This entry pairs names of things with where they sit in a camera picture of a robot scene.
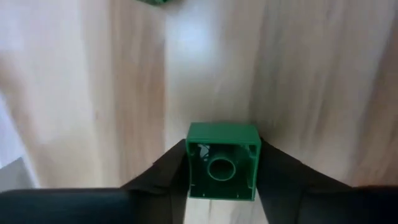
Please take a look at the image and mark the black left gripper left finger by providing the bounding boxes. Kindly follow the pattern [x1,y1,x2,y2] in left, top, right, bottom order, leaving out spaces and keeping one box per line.
[120,139,190,224]

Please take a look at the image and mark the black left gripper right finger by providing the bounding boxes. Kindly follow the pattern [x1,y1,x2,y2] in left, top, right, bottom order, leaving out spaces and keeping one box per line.
[256,138,354,224]

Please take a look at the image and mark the white paper label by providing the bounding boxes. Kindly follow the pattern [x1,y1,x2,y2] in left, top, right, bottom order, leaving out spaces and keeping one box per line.
[0,157,35,191]

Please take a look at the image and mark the green toy brick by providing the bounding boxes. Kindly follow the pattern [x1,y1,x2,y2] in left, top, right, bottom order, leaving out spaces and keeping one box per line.
[185,122,262,202]
[136,0,170,6]

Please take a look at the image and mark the clear plastic bin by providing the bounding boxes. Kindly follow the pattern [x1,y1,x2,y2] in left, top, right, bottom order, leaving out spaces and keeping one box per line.
[0,93,40,192]

